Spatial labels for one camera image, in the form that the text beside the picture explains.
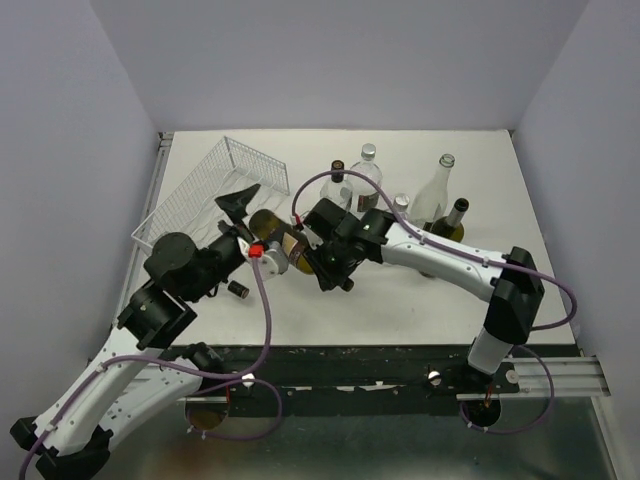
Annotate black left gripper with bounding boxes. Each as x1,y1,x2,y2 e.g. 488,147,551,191
186,185,262,303

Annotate dark green wine bottle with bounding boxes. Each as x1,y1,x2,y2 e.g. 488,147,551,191
249,209,315,275

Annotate square clear bottle black cap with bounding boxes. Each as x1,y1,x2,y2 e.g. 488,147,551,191
320,160,353,211

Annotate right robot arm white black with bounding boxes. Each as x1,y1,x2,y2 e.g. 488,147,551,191
302,199,545,392

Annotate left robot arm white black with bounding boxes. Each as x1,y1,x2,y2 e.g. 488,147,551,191
10,184,260,479

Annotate round clear bottle silver cap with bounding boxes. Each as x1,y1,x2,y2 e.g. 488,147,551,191
349,143,383,217

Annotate small clear bottle silver cap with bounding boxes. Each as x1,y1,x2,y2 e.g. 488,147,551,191
391,193,410,223

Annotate tall clear wine bottle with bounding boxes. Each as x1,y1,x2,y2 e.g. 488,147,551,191
408,154,455,230

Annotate olive wine bottle right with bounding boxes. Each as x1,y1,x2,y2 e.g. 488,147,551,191
424,198,469,243

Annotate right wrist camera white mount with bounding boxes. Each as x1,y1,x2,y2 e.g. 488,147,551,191
303,198,348,240

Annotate white wire wine rack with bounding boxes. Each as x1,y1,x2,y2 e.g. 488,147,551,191
132,136,290,255

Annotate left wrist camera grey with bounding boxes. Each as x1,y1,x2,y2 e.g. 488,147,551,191
247,242,289,280

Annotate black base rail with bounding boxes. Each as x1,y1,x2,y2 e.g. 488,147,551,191
149,339,521,417

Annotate aluminium rail right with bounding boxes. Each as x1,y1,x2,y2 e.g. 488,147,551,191
495,357,610,399

